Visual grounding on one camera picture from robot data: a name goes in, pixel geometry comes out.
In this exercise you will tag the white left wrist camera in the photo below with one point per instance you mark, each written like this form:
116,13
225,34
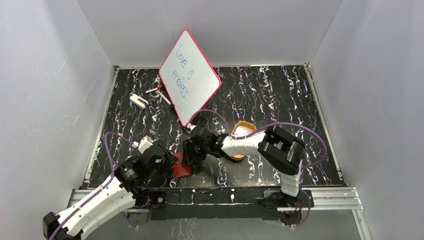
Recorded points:
143,144

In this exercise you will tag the red capped marker pen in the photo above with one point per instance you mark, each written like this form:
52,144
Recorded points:
154,89

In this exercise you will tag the pink framed whiteboard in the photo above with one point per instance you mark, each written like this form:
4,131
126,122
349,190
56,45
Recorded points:
188,77

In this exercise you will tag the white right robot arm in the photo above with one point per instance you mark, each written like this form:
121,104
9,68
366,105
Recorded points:
280,148

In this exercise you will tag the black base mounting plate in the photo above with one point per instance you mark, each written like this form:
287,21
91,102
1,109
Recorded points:
215,203

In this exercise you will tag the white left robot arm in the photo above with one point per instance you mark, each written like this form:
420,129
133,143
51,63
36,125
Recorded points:
126,188

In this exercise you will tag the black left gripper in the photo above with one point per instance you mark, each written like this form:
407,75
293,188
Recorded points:
167,157

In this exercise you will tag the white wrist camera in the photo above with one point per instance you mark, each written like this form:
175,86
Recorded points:
190,126
143,144

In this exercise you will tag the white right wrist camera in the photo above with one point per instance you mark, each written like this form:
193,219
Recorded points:
190,126

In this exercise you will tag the red leather card holder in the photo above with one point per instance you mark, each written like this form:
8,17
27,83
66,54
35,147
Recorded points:
178,169

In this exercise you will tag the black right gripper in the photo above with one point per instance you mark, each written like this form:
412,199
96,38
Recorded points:
189,157

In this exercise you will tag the aluminium rail frame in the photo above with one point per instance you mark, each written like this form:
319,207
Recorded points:
257,94

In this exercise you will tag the white whiteboard eraser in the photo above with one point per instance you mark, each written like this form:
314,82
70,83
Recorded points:
138,101

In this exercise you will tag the orange oval tray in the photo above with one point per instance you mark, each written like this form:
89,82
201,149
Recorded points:
242,128

